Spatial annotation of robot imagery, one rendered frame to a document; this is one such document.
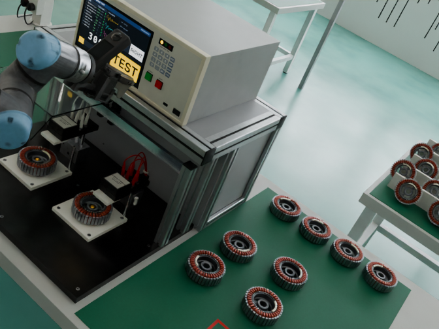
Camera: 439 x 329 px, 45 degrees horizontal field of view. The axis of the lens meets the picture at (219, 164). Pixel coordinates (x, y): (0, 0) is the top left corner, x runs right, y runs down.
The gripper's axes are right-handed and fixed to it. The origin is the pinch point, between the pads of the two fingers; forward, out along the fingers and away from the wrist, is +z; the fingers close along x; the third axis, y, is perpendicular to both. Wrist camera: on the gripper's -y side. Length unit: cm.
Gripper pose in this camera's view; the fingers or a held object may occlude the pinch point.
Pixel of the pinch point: (131, 79)
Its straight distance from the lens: 136.5
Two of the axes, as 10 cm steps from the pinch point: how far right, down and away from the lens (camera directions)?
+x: 7.6, 5.5, -3.5
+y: -5.4, 8.3, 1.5
